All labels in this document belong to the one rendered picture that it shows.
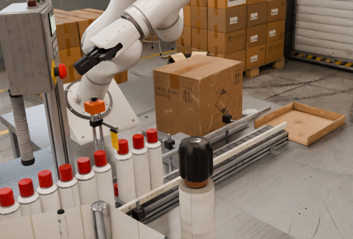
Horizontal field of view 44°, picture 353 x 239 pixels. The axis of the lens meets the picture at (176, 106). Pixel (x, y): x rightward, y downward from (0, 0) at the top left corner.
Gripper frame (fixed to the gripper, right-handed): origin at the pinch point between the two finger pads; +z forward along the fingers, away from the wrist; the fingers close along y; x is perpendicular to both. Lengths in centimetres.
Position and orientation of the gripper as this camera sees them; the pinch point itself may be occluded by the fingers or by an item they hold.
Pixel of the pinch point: (83, 65)
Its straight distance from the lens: 107.6
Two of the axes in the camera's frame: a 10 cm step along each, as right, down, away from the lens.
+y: 4.7, 3.0, -8.3
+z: -7.4, 6.4, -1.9
